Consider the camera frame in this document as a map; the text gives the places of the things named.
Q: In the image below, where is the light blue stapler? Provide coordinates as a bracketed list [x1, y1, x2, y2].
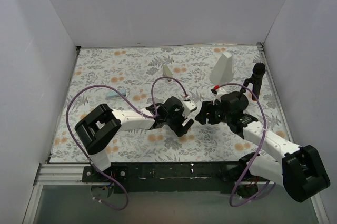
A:
[106, 89, 126, 100]

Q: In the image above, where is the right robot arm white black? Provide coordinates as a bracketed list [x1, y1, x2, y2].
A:
[195, 89, 331, 202]

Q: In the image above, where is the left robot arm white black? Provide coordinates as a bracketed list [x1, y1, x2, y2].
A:
[75, 96, 197, 182]

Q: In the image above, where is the beige stapler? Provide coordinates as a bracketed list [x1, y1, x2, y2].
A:
[162, 65, 173, 82]

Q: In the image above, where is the black microphone stand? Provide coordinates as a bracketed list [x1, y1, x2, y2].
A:
[240, 77, 252, 95]

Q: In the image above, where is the white wedge-shaped block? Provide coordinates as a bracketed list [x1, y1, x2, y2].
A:
[210, 52, 234, 86]

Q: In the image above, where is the black microphone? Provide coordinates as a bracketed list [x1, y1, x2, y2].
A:
[252, 62, 266, 99]

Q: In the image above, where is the floral table mat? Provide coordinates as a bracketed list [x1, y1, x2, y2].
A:
[48, 45, 292, 164]

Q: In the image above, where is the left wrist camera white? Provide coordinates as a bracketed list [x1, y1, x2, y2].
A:
[182, 100, 197, 118]

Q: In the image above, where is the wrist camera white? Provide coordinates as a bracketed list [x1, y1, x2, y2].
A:
[211, 85, 227, 105]
[182, 100, 197, 118]

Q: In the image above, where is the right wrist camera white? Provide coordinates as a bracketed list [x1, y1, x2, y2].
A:
[211, 85, 227, 105]

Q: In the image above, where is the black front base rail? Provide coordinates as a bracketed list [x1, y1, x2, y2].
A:
[81, 161, 264, 195]

